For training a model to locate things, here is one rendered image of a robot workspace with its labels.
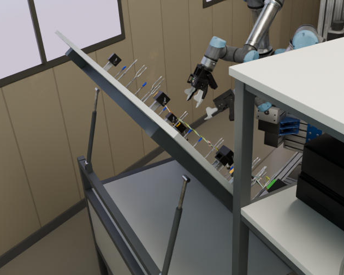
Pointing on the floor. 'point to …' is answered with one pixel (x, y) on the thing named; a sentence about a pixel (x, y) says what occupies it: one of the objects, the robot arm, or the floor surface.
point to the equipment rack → (327, 105)
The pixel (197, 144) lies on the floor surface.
